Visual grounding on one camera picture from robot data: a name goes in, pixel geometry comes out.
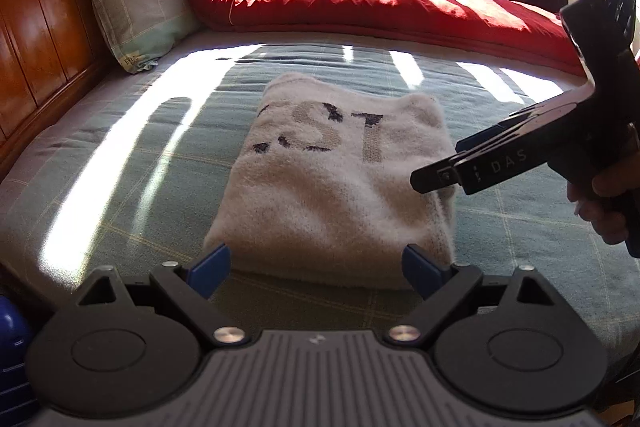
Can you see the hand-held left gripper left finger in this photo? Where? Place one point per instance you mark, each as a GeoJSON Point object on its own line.
{"type": "Point", "coordinates": [210, 269]}

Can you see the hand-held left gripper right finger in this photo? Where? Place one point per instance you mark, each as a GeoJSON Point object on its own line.
{"type": "Point", "coordinates": [422, 272]}

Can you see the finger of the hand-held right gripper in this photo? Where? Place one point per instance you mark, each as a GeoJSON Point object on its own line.
{"type": "Point", "coordinates": [435, 179]}
{"type": "Point", "coordinates": [485, 139]}

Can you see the beige knit sweater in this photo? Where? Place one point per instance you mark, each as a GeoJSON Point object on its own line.
{"type": "Point", "coordinates": [340, 177]}

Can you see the person's right hand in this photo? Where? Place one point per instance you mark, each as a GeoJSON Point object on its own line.
{"type": "Point", "coordinates": [600, 207]}

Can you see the green plaid bed blanket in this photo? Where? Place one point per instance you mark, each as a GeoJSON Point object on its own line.
{"type": "Point", "coordinates": [125, 167]}

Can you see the red duvet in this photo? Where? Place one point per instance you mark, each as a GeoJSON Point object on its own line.
{"type": "Point", "coordinates": [375, 4]}

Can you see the blue plastic container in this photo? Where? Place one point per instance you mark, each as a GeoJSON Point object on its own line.
{"type": "Point", "coordinates": [12, 367]}

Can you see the grey plaid pillow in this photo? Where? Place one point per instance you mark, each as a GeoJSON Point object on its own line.
{"type": "Point", "coordinates": [142, 7]}

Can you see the red wooden headboard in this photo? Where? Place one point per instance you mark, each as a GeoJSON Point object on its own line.
{"type": "Point", "coordinates": [50, 7]}

